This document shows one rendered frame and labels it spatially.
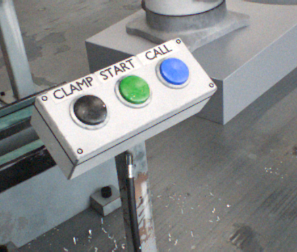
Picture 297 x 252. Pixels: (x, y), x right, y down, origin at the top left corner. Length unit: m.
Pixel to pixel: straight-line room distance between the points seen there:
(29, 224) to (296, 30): 0.62
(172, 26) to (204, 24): 0.06
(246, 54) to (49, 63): 0.46
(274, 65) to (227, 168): 0.28
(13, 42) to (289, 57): 0.52
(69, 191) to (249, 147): 0.31
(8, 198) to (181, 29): 0.47
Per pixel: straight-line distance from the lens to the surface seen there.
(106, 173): 0.77
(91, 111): 0.47
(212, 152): 0.87
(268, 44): 1.00
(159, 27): 1.02
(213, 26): 1.02
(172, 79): 0.52
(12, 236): 0.74
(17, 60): 1.05
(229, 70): 0.92
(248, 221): 0.75
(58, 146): 0.48
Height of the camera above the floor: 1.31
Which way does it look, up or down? 33 degrees down
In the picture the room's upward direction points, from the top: 6 degrees counter-clockwise
